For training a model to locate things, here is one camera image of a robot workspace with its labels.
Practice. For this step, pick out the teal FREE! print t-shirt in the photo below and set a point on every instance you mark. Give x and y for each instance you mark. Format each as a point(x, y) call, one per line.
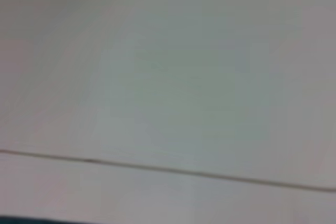
point(26, 221)

